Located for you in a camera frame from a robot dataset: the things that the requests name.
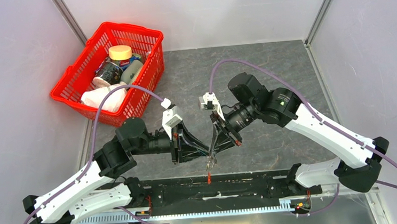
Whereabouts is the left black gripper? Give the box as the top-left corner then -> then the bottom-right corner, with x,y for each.
129,118 -> 211,168

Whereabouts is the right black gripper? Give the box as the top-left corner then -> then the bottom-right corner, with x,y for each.
206,99 -> 261,156

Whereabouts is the metal keyring holder red handle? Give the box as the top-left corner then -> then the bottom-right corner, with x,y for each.
206,155 -> 217,185

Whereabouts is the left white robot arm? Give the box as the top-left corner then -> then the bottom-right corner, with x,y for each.
22,117 -> 209,224

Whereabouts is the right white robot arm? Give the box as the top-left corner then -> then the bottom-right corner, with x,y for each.
199,73 -> 389,195

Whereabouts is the grey green bottle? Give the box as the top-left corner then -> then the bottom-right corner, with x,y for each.
120,60 -> 144,85

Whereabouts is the dark patterned cup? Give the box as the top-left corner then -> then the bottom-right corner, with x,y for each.
93,62 -> 123,88

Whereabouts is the red plastic basket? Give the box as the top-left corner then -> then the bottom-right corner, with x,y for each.
44,17 -> 171,133

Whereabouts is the white plastic bag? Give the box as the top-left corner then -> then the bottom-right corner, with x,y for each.
81,83 -> 127,113

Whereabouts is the jar with cream lid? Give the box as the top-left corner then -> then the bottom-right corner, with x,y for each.
108,45 -> 133,70

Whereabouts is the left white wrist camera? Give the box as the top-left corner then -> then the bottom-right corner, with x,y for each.
161,98 -> 183,139

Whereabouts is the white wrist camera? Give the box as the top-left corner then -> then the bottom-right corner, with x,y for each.
198,92 -> 225,121
161,98 -> 183,139

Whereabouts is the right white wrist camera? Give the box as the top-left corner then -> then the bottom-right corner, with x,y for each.
198,92 -> 225,121

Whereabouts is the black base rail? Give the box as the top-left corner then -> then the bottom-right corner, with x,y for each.
126,170 -> 322,216

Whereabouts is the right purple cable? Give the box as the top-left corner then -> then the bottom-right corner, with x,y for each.
207,46 -> 397,224

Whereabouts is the purple cable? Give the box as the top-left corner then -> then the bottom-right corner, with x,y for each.
207,46 -> 397,224
9,81 -> 181,224

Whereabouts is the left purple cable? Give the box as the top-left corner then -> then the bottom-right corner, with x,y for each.
9,81 -> 181,224

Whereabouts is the white slotted cable duct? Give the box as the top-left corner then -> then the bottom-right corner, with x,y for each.
73,198 -> 292,224

